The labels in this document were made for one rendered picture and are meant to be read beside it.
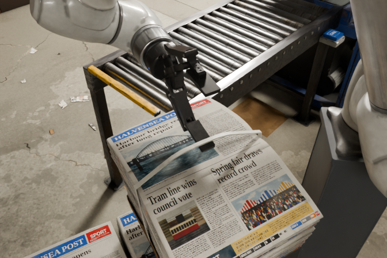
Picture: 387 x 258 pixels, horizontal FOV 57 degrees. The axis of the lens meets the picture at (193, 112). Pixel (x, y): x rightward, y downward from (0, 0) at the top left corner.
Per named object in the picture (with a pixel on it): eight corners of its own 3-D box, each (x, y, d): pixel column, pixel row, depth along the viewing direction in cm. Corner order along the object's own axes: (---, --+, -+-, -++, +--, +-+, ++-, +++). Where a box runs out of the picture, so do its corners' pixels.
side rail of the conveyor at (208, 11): (94, 93, 162) (88, 71, 154) (87, 88, 164) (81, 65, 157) (266, 2, 235) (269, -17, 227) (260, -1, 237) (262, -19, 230)
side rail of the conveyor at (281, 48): (171, 150, 135) (170, 126, 127) (161, 143, 138) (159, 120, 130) (338, 27, 208) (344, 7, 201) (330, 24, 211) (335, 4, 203)
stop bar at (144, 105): (154, 118, 131) (154, 114, 130) (86, 71, 153) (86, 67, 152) (160, 113, 133) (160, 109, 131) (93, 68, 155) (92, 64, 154)
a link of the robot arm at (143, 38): (168, 53, 85) (179, 67, 82) (132, 64, 82) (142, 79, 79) (167, 19, 79) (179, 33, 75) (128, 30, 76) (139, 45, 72)
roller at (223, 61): (238, 79, 158) (239, 69, 155) (165, 41, 182) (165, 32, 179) (246, 74, 161) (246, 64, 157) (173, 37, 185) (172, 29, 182)
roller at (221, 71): (238, 74, 156) (232, 84, 156) (164, 37, 180) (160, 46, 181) (234, 71, 152) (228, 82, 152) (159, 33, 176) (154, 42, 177)
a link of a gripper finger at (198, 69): (192, 61, 65) (192, 47, 62) (206, 77, 62) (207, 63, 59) (185, 63, 64) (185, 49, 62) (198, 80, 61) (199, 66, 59)
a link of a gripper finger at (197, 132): (185, 124, 73) (185, 126, 73) (202, 150, 69) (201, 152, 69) (198, 119, 74) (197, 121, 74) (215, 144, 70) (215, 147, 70)
